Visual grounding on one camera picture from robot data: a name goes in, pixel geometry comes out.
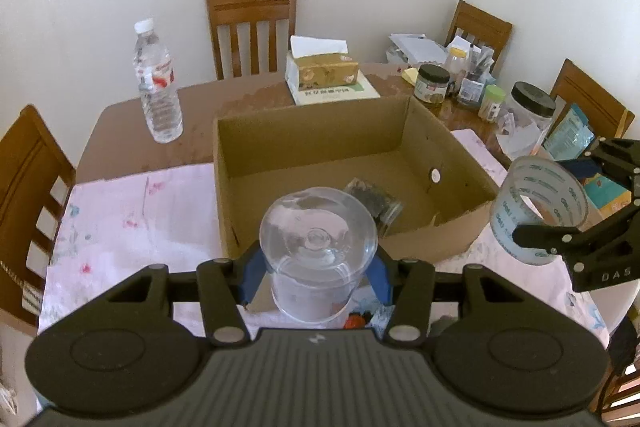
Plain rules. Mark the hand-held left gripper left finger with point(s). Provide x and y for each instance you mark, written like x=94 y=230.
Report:
x=254 y=278

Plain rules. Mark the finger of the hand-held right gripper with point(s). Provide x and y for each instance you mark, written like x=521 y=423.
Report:
x=612 y=159
x=545 y=237

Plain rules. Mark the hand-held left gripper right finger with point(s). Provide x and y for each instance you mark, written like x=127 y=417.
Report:
x=379 y=278

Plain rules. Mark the clear packing tape roll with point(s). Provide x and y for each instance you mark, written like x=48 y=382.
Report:
x=510 y=212

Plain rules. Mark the clear plastic jar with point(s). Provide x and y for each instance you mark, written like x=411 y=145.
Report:
x=315 y=227

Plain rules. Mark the brown cardboard box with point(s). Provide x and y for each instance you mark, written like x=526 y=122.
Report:
x=300 y=132

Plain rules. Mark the brown wooden desktop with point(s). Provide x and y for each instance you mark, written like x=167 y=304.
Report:
x=120 y=142

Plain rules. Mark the teal orange small box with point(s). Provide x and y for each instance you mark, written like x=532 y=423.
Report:
x=607 y=194

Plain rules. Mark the blue foil packet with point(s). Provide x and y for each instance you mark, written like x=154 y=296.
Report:
x=567 y=134

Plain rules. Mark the brown wooden chair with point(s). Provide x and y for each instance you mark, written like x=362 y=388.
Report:
x=587 y=99
x=482 y=24
x=250 y=9
x=25 y=167

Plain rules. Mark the dark clear plastic packet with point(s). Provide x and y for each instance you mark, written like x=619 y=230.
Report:
x=372 y=202

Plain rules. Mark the large clear black lid jar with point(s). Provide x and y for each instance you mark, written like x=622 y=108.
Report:
x=525 y=122

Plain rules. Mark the pink floral tablecloth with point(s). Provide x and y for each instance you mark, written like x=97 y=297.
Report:
x=150 y=227

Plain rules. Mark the green lid bottle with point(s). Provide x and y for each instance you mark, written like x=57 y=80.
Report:
x=491 y=104

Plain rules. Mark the clear pen holder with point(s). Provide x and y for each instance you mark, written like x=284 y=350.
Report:
x=475 y=77

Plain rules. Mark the yellow lid bottle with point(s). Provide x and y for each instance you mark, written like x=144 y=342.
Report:
x=456 y=62

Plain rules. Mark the white green book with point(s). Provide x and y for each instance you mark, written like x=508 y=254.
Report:
x=350 y=93

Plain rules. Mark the small black lid jar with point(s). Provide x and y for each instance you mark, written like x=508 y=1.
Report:
x=431 y=84

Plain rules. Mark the clear plastic water bottle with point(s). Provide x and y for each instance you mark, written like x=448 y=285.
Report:
x=159 y=102

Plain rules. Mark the yellow sticky note pad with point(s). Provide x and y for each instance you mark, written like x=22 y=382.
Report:
x=410 y=76

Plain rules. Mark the yellow patterned tissue box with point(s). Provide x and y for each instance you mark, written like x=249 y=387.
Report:
x=322 y=74

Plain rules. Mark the white chair tag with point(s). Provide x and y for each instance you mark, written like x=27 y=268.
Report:
x=32 y=299

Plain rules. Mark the pile of white papers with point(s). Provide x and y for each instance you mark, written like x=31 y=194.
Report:
x=417 y=49

